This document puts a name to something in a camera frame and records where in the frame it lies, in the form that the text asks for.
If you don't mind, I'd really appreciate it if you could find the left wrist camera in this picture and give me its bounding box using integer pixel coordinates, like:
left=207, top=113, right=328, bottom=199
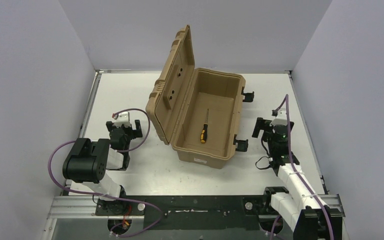
left=112, top=111, right=131, bottom=128

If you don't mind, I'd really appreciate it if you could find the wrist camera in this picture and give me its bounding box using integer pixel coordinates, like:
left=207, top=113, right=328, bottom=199
left=269, top=108, right=288, bottom=127
left=112, top=111, right=131, bottom=128

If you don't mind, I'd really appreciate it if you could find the yellow black screwdriver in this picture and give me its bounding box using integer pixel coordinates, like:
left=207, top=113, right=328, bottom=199
left=200, top=109, right=209, bottom=144

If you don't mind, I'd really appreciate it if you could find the purple cable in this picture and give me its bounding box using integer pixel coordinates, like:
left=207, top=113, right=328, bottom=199
left=47, top=108, right=164, bottom=238
left=269, top=94, right=335, bottom=240

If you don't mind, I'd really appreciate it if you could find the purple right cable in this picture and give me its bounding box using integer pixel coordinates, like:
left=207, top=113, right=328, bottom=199
left=269, top=94, right=335, bottom=240

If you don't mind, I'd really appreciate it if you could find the black toolbox latch far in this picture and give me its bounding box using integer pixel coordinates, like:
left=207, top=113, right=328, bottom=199
left=241, top=87, right=255, bottom=103

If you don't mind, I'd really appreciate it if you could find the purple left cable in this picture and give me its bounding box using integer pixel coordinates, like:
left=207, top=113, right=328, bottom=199
left=47, top=108, right=164, bottom=238

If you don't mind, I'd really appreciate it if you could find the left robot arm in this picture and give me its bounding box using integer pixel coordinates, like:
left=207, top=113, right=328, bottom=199
left=62, top=112, right=162, bottom=216

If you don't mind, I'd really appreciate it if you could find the aluminium frame rail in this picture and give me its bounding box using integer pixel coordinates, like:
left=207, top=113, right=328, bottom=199
left=47, top=195, right=145, bottom=220

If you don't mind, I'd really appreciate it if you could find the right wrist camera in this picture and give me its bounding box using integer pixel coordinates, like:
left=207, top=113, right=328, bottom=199
left=269, top=108, right=288, bottom=127

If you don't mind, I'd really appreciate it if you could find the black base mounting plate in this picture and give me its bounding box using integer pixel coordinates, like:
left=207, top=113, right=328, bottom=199
left=94, top=195, right=284, bottom=234

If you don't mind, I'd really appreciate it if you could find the black toolbox latch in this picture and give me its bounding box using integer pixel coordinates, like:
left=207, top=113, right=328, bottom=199
left=241, top=87, right=255, bottom=103
left=233, top=134, right=249, bottom=153

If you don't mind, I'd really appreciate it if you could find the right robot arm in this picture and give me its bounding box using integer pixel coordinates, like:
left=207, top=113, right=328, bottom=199
left=261, top=124, right=343, bottom=240

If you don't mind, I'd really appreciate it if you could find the tan plastic toolbox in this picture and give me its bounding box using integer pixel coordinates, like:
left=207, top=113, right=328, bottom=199
left=145, top=25, right=246, bottom=169

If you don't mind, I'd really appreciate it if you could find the black toolbox latch near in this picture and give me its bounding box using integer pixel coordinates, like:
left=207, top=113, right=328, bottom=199
left=233, top=134, right=249, bottom=153

